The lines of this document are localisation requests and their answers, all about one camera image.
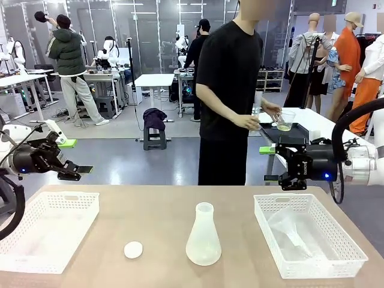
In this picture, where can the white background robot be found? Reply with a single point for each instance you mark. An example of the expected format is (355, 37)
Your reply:
(181, 43)
(109, 54)
(18, 51)

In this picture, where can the person's right hand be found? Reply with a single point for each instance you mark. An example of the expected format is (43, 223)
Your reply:
(247, 121)

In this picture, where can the tan baseball cap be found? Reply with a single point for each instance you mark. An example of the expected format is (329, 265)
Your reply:
(353, 18)

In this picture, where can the person's left hand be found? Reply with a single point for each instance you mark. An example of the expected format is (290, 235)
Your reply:
(271, 108)

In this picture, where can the black step stool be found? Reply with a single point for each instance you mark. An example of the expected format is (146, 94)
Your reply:
(106, 105)

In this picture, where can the person in black shirt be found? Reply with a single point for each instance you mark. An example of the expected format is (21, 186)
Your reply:
(228, 75)

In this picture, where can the clear plastic beaker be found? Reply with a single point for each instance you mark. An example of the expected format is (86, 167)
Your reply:
(285, 121)

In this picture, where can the mannequin in grey shirt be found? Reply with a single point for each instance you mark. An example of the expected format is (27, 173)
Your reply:
(300, 51)

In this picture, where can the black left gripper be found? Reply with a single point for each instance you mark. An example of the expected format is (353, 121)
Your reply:
(33, 160)

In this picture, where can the white standing desk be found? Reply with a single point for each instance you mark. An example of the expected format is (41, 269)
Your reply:
(154, 80)

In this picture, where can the person's right forearm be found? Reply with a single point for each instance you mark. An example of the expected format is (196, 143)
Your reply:
(219, 112)

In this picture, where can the translucent plastic funnel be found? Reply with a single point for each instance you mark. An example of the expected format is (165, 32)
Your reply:
(288, 228)

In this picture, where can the black cap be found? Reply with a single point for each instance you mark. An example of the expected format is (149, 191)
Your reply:
(40, 16)

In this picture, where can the black tray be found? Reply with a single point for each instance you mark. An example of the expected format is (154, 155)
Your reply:
(295, 132)

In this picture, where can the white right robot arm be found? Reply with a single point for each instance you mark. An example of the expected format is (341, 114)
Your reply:
(360, 162)

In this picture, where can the dark bundled clothing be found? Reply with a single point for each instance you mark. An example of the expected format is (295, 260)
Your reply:
(154, 118)

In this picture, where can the long white desk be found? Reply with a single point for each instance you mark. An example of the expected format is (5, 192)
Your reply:
(18, 79)

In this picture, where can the mannequin white shirt orange pants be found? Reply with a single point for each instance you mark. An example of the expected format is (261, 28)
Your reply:
(364, 96)

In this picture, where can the black light stand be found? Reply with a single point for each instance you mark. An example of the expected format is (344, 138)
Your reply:
(131, 69)

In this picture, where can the person in green jacket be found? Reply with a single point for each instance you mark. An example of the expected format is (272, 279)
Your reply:
(67, 51)

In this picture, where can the silver frame workbench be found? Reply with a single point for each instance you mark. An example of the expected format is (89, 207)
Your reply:
(184, 72)

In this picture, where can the white shoe rack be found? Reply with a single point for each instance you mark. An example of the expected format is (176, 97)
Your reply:
(271, 81)

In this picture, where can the dark grey step stool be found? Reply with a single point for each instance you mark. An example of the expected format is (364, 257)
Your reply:
(154, 138)

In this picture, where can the white round flask cap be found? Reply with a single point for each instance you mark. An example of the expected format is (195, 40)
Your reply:
(133, 249)

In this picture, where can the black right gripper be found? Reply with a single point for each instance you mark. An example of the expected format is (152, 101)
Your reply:
(318, 163)

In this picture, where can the black camera tripod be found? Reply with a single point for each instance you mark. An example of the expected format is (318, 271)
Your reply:
(310, 66)

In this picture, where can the grey robot workbench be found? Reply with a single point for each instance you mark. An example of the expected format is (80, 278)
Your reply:
(102, 76)

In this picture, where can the mannequin in orange cloth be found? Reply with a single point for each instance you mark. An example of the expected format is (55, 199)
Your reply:
(348, 54)

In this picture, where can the black office chair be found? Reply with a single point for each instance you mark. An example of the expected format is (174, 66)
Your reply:
(42, 70)

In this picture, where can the translucent plastic Erlenmeyer flask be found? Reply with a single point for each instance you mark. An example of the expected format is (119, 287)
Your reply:
(204, 240)

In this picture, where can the white perforated plastic basket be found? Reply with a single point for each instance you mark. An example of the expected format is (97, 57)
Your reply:
(330, 264)
(45, 234)

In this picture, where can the background person in black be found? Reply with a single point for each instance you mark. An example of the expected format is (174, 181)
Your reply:
(192, 54)

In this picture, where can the figure in blue floral dress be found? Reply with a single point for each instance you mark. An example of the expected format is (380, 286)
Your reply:
(336, 69)

